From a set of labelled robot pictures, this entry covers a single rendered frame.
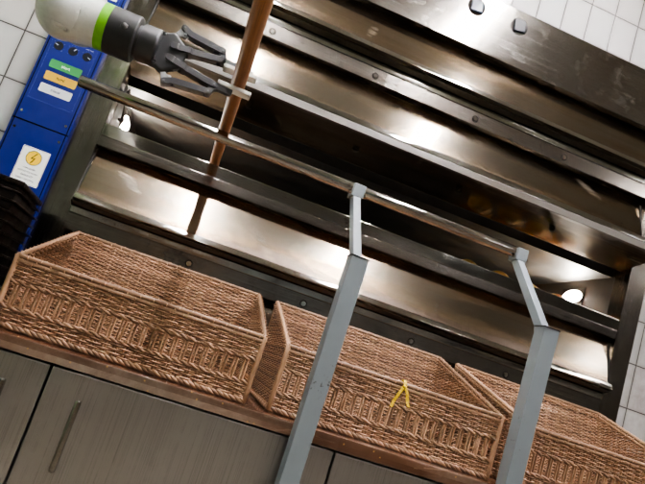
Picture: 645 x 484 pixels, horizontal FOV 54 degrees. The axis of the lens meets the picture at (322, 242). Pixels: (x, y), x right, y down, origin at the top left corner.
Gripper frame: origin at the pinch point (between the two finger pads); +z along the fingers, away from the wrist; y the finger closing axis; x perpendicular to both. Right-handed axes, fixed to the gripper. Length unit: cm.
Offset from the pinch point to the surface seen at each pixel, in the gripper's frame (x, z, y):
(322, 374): -6, 37, 50
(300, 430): -6, 36, 62
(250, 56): 17.2, 0.9, 1.5
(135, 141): -66, -23, 3
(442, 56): -67, 59, -63
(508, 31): -66, 79, -82
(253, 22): 29.7, -0.1, 1.7
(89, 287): -17, -14, 48
